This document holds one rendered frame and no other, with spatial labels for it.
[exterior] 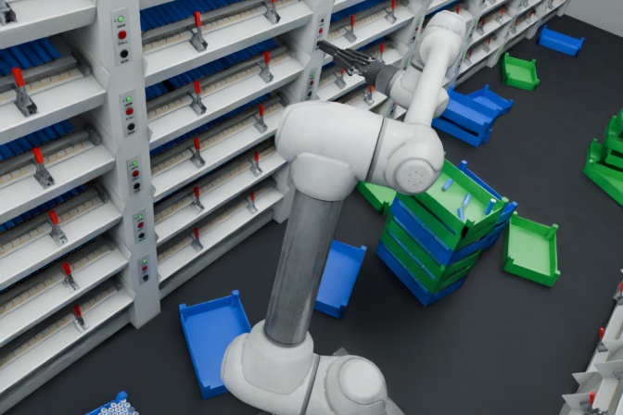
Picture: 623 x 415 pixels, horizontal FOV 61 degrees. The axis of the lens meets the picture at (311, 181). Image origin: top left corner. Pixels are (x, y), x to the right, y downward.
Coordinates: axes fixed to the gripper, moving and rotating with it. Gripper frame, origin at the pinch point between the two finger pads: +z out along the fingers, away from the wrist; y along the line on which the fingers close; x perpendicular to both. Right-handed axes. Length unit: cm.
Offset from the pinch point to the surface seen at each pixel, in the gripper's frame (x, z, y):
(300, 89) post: -15.7, 5.1, -4.8
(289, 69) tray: -6.8, 6.6, -10.3
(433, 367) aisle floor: -81, -75, -15
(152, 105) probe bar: -2, 11, -59
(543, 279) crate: -78, -90, 50
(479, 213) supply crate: -40, -61, 18
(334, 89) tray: -25.7, 6.8, 18.6
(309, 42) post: 1.6, 4.8, -4.8
